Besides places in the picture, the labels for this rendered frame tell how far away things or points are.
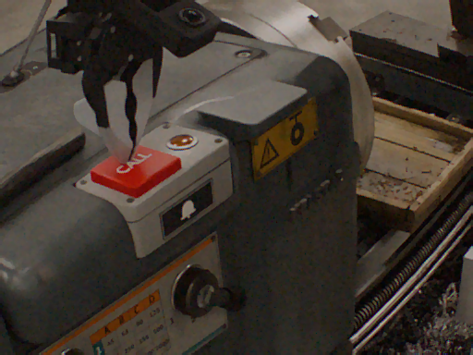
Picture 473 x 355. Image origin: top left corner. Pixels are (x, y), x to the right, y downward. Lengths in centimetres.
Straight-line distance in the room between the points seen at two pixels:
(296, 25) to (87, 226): 55
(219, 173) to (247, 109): 8
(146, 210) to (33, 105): 27
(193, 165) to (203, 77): 18
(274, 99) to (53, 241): 30
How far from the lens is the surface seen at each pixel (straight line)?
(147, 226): 97
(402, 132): 186
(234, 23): 138
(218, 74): 117
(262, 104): 110
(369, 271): 158
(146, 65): 97
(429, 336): 188
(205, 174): 102
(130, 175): 98
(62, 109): 115
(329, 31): 145
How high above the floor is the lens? 173
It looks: 29 degrees down
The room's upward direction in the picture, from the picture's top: 5 degrees counter-clockwise
